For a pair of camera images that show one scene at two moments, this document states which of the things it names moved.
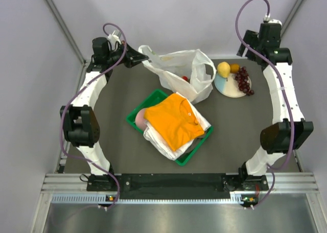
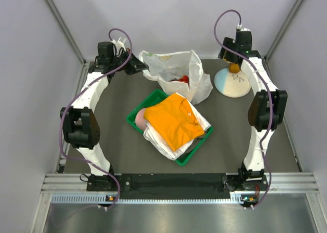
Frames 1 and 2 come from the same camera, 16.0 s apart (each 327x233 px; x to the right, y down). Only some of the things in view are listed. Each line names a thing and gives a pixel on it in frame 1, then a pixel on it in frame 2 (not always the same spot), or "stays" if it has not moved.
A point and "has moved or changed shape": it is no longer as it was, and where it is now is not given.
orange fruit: (234, 68) stays
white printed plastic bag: (190, 72) has moved or changed shape
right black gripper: (252, 37) to (227, 56)
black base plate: (176, 186) stays
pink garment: (140, 121) stays
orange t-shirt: (173, 118) stays
